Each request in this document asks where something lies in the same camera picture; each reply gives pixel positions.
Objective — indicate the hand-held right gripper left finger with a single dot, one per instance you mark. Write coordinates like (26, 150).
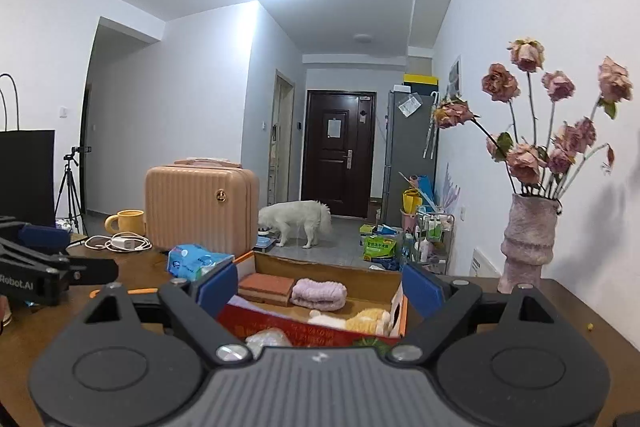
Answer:
(217, 288)

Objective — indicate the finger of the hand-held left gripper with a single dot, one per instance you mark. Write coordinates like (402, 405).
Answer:
(92, 271)
(45, 238)

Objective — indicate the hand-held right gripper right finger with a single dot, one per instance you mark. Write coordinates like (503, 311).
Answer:
(422, 291)

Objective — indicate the brick red sponge block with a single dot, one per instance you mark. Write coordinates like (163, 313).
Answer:
(265, 288)

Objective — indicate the pale mesh bath ball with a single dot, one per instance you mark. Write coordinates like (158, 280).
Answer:
(267, 341)

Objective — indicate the white and yellow plush toy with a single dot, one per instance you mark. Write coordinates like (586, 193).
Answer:
(350, 322)

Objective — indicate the purple fluffy towel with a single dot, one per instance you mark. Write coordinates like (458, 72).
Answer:
(320, 294)

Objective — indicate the orange cardboard box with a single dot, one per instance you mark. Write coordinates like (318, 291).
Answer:
(320, 332)

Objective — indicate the blue wet wipes pack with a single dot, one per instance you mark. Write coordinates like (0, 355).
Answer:
(192, 262)

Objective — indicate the metal rack with bottles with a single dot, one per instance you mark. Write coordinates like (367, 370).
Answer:
(430, 242)

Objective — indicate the yellow mug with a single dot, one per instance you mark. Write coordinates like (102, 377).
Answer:
(127, 223)

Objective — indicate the green pet food bag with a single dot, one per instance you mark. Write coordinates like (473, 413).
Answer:
(379, 248)

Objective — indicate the black paper bag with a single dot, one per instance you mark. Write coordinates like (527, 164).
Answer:
(27, 177)

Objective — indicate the dog feeding bowl stand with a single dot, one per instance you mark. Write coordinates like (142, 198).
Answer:
(267, 239)

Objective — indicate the pink ribbed suitcase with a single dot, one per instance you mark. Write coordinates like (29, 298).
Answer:
(200, 207)

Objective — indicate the yellow bag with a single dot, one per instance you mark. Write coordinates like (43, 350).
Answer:
(413, 202)

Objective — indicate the white dog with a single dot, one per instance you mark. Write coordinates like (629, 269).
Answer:
(300, 219)

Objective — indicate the purple dried grass decoration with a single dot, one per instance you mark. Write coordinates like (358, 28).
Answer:
(450, 187)

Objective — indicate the grey refrigerator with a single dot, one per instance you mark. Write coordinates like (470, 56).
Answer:
(405, 167)

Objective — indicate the dark brown entrance door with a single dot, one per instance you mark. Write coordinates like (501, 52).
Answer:
(340, 157)

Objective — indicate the wooden interior door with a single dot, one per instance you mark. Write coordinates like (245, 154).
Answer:
(282, 142)

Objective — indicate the white folded umbrella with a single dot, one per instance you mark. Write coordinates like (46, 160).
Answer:
(431, 127)

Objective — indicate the dried pink roses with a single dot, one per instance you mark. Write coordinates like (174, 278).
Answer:
(530, 152)

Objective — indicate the paper notice on door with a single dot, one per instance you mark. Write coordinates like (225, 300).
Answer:
(334, 128)

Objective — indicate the paper note on refrigerator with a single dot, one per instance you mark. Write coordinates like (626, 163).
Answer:
(409, 105)

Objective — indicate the yellow box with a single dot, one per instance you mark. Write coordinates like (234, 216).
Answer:
(421, 83)

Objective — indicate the black camera tripod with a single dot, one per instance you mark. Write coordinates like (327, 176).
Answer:
(70, 187)

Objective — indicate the white wall heater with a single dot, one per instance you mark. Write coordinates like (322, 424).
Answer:
(485, 263)

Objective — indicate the wall picture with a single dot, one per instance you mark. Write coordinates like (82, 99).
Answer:
(454, 77)

